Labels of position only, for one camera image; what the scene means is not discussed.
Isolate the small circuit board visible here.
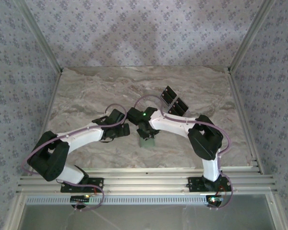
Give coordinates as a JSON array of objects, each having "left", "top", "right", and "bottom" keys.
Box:
[
  {"left": 205, "top": 195, "right": 224, "bottom": 206},
  {"left": 71, "top": 195, "right": 92, "bottom": 203}
]

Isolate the aluminium mounting rail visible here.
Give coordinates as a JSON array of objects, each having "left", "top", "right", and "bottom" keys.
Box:
[{"left": 15, "top": 166, "right": 278, "bottom": 195}]

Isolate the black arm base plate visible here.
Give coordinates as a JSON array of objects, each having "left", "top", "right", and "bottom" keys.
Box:
[
  {"left": 60, "top": 177, "right": 105, "bottom": 193},
  {"left": 187, "top": 176, "right": 232, "bottom": 193}
]

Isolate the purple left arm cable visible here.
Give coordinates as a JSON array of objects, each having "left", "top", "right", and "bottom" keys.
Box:
[{"left": 23, "top": 103, "right": 128, "bottom": 213}]

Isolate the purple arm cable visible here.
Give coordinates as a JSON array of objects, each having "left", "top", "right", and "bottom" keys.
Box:
[
  {"left": 133, "top": 94, "right": 236, "bottom": 211},
  {"left": 23, "top": 103, "right": 128, "bottom": 213}
]

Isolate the grey slotted cable duct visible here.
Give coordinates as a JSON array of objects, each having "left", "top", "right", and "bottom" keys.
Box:
[{"left": 25, "top": 194, "right": 211, "bottom": 206}]

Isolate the aluminium side rail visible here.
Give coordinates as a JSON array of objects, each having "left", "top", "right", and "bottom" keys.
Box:
[
  {"left": 227, "top": 68, "right": 264, "bottom": 174},
  {"left": 26, "top": 69, "right": 64, "bottom": 179}
]

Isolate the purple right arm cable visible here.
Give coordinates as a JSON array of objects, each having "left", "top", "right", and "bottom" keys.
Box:
[{"left": 133, "top": 94, "right": 236, "bottom": 211}]

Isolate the aluminium corner post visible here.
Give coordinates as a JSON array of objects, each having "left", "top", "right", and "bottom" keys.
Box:
[
  {"left": 228, "top": 0, "right": 276, "bottom": 72},
  {"left": 15, "top": 0, "right": 64, "bottom": 72}
]

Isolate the aluminium frame leg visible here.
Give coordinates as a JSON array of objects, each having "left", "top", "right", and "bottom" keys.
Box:
[
  {"left": 266, "top": 191, "right": 288, "bottom": 230},
  {"left": 3, "top": 194, "right": 27, "bottom": 230}
]

